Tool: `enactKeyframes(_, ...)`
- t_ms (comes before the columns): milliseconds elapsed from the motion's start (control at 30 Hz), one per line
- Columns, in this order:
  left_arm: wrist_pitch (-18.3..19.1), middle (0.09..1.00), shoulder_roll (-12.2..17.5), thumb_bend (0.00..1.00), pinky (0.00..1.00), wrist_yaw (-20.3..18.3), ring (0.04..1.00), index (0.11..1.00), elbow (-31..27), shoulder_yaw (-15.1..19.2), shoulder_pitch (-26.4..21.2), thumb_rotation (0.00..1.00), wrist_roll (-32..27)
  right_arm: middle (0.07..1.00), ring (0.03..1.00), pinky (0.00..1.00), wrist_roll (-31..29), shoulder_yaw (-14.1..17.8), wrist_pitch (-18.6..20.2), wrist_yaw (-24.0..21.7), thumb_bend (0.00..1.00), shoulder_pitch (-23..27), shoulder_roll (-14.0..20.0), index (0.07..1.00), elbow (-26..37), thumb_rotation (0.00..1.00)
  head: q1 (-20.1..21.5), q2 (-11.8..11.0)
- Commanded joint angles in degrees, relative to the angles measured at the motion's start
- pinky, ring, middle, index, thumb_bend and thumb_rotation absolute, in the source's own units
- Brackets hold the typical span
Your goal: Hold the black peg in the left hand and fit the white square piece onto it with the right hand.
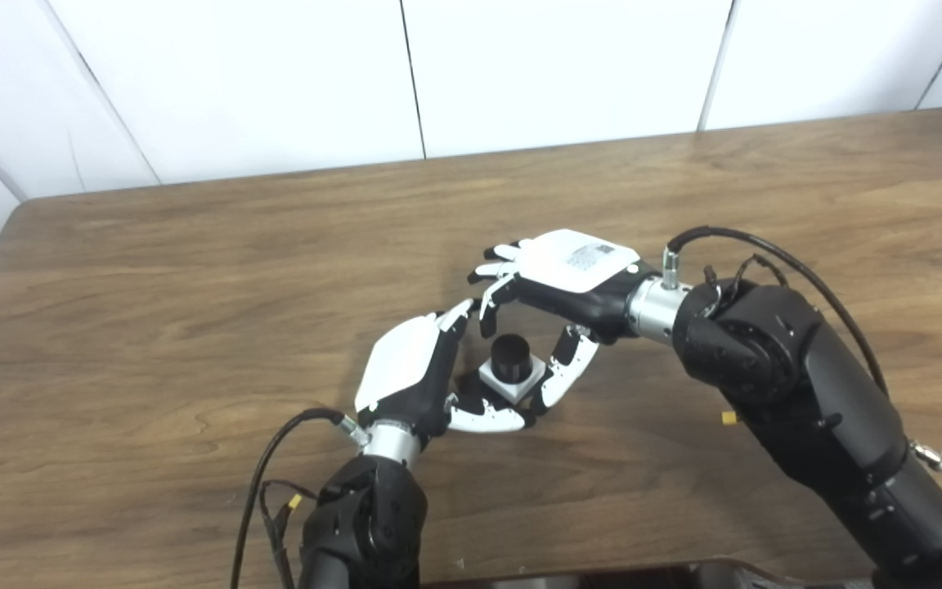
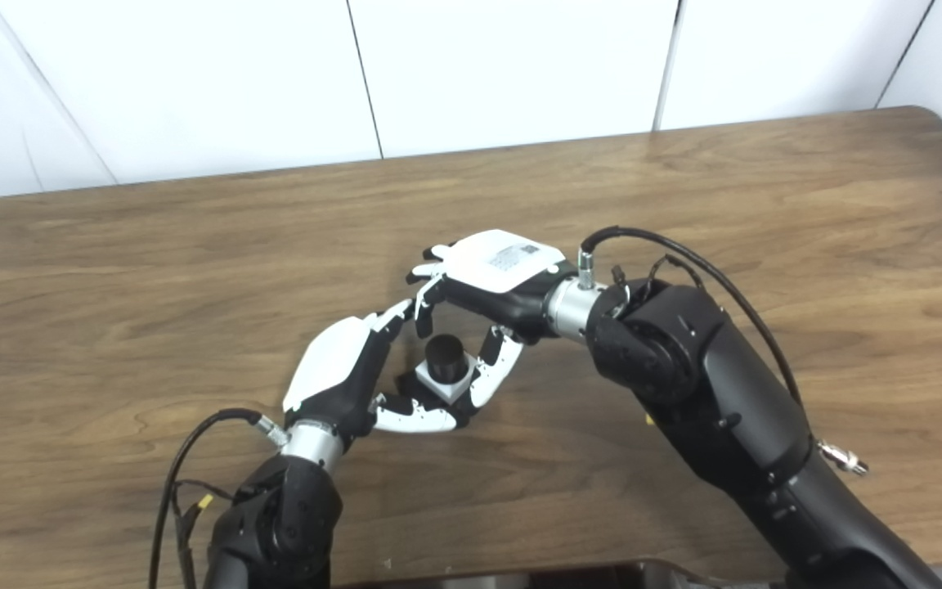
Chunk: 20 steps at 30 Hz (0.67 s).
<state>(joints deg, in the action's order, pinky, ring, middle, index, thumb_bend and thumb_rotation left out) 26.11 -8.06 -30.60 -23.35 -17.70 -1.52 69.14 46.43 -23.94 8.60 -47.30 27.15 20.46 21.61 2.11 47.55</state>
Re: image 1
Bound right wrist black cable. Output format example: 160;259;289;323
662;226;890;398

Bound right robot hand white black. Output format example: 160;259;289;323
467;229;660;420

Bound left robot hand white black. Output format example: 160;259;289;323
354;299;537;447

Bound left thin wire yellow tag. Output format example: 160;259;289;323
258;479;312;589

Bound right thin black wire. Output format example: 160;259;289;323
702;254;792;299

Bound black peg with base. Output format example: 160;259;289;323
456;333;550;406

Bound white square piece with hole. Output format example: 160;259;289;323
478;353;547;403

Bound right forearm metal connector plug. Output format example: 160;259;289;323
908;439;942;477

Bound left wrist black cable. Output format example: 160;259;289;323
230;407;370;589

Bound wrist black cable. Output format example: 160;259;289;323
662;226;890;398
230;407;370;589

